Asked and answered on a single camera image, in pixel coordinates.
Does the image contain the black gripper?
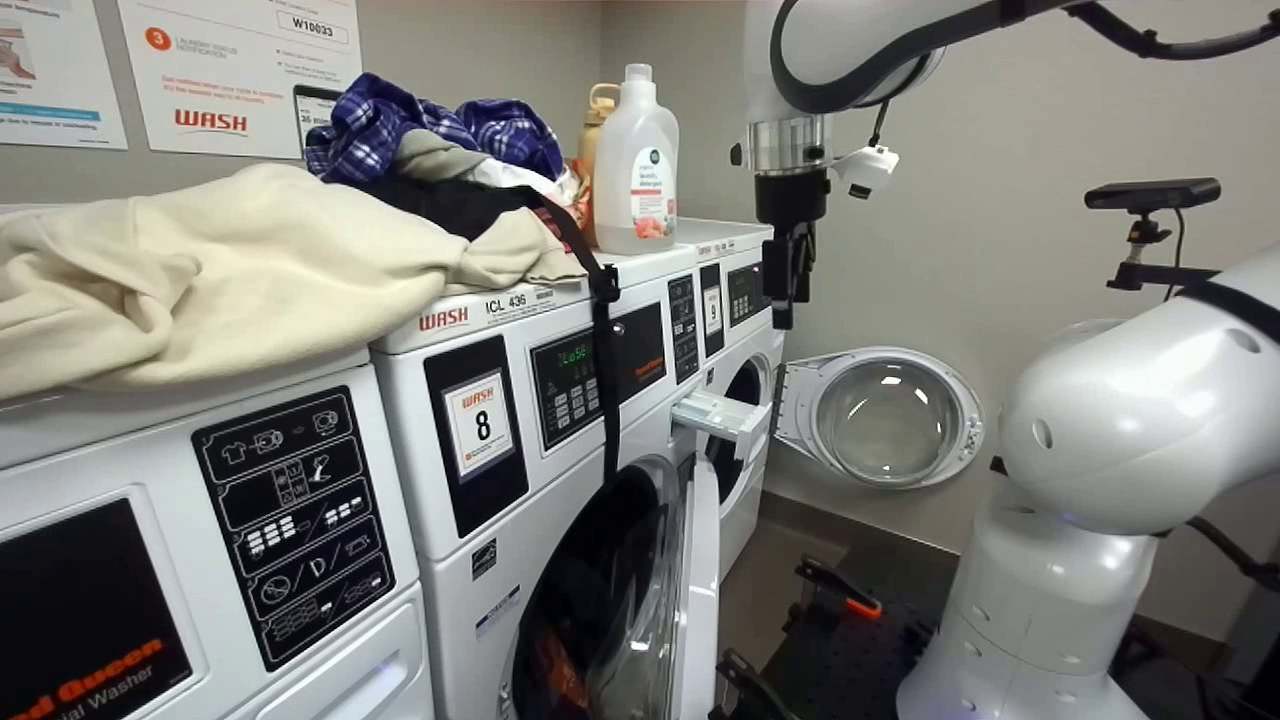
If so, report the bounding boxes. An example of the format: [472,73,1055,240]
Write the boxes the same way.
[752,167,832,332]

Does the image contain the translucent white detergent bottle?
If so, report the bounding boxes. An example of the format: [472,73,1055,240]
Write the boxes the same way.
[590,59,683,255]

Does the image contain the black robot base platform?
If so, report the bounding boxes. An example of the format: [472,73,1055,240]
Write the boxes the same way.
[715,558,965,720]

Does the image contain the white detergent drawer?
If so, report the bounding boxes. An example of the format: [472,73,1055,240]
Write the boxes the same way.
[669,389,774,464]

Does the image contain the white washing machine numbered 9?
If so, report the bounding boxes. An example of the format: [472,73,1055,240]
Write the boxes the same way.
[671,217,791,578]

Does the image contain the white washing machine numbered 8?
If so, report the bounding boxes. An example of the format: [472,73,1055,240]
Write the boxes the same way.
[371,237,730,720]

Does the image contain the white washing machine unnumbered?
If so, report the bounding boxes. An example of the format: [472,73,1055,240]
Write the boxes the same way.
[0,349,435,720]

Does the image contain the black panel numbered 9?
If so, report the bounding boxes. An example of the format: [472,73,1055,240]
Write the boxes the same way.
[695,262,728,360]

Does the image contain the round glass washer door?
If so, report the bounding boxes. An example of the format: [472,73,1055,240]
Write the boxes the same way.
[622,446,728,720]
[771,343,988,491]

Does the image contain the black hanging garment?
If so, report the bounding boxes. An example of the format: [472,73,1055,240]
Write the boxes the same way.
[530,197,627,487]

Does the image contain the tan plastic bottle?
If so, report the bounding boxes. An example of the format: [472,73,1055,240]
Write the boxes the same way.
[570,79,622,206]

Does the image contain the black clamp orange tip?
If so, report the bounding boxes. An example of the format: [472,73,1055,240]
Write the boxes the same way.
[791,558,888,629]

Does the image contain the black panel numbered 8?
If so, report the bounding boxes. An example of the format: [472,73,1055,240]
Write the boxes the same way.
[425,332,530,542]

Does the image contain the grey white cloth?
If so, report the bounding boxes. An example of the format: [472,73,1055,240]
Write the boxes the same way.
[397,127,536,191]

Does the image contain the dark orange laundry pile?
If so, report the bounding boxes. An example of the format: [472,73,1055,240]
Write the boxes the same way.
[511,464,671,720]

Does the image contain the blue patterned laundry bag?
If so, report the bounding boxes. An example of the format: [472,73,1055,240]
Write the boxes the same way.
[299,73,570,191]

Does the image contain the small black framed sign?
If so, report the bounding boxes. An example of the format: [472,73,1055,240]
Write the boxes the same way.
[287,79,345,143]

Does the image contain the cream cloth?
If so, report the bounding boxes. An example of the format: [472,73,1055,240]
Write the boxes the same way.
[0,160,590,405]

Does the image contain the white poster red wash logo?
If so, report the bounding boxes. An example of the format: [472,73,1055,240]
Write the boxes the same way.
[117,0,369,160]

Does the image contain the white poster blue stripes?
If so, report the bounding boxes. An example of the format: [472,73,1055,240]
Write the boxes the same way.
[0,0,132,153]

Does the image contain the black camera on stand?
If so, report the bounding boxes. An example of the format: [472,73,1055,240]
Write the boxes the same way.
[1079,171,1222,296]

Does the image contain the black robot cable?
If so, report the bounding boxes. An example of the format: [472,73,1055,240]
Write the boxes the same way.
[767,0,1280,120]

